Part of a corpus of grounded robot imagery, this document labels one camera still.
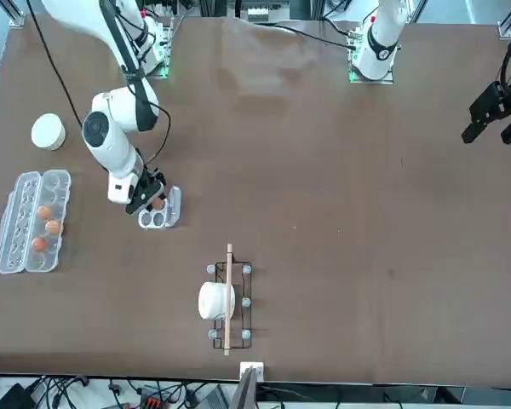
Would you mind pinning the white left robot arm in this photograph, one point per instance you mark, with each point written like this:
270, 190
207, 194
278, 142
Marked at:
383, 34

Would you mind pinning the white bowl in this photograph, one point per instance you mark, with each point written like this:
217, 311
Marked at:
47, 132

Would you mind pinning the white cup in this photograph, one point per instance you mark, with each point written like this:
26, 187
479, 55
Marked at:
213, 300

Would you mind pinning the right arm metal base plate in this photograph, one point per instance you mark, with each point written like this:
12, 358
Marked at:
166, 42

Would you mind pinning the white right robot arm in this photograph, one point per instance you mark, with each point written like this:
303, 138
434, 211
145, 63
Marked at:
110, 145

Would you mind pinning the wooden rack rod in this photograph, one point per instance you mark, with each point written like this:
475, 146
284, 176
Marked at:
228, 264

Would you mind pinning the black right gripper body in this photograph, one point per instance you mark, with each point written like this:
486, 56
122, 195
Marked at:
150, 183

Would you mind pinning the brown egg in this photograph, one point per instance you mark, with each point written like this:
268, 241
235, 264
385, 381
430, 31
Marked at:
156, 205
39, 244
53, 226
45, 211

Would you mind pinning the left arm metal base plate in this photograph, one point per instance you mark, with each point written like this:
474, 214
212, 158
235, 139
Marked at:
387, 78

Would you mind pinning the clear four-slot egg tray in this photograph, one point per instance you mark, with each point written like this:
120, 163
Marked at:
174, 209

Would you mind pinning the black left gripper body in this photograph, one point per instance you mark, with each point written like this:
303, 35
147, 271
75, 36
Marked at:
494, 104

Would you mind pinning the aluminium camera post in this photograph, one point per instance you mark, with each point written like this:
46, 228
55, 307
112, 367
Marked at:
249, 383

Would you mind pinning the transparent twelve-slot egg tray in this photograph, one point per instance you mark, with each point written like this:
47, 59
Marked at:
15, 221

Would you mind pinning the aluminium frame post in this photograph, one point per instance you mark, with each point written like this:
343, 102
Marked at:
18, 13
509, 23

